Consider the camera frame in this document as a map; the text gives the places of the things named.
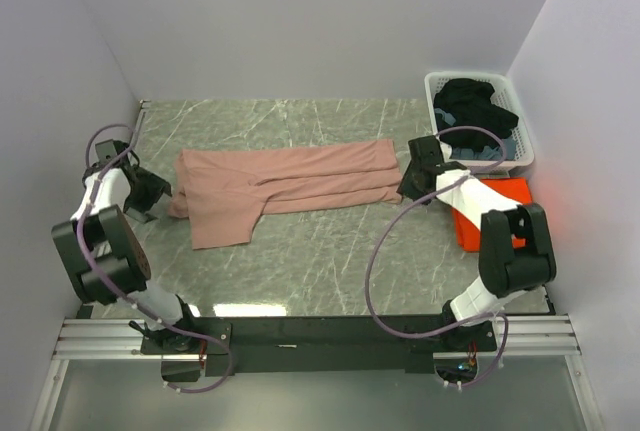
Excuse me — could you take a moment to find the pink printed t-shirt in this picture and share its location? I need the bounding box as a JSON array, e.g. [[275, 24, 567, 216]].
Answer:
[[168, 139, 402, 249]]

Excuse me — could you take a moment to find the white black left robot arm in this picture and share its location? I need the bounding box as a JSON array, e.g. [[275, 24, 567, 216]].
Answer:
[[51, 140, 200, 353]]

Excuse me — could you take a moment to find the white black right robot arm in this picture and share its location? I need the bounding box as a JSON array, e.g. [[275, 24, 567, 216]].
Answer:
[[398, 136, 557, 350]]

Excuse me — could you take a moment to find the blue garment in basket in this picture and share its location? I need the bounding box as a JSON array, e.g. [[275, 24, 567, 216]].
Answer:
[[434, 108, 502, 161]]

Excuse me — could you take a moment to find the black t-shirt in basket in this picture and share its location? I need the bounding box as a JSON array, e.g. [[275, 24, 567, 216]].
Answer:
[[433, 78, 519, 152]]

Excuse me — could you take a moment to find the folded orange t-shirt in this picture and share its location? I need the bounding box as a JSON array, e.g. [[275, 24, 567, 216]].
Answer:
[[451, 178, 533, 253]]

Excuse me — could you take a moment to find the white plastic laundry basket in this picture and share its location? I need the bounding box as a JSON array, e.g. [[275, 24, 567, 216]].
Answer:
[[424, 70, 535, 174]]

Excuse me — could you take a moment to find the black robot mounting base bar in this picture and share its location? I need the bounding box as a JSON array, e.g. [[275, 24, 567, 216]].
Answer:
[[196, 316, 498, 374]]

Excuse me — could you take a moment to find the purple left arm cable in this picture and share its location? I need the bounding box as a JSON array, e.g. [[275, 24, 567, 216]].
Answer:
[[74, 123, 235, 395]]

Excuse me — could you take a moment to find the aluminium frame rail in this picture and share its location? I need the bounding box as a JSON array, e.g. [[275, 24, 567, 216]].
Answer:
[[53, 315, 582, 361]]

